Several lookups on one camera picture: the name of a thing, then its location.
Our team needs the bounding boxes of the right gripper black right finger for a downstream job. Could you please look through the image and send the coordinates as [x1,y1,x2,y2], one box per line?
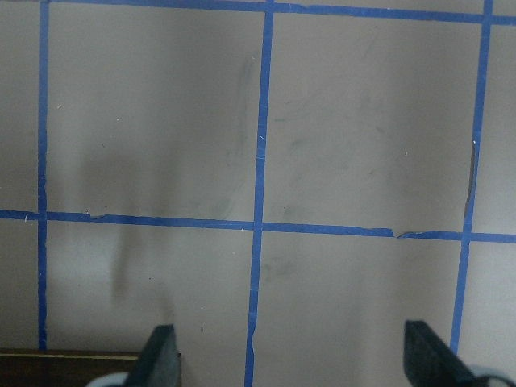
[404,320,476,387]

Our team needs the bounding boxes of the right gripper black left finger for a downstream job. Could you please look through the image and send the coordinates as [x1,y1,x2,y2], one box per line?
[127,324,181,387]

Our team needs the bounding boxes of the dark brown drawer cabinet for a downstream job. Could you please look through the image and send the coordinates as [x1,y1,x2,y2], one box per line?
[1,348,138,386]

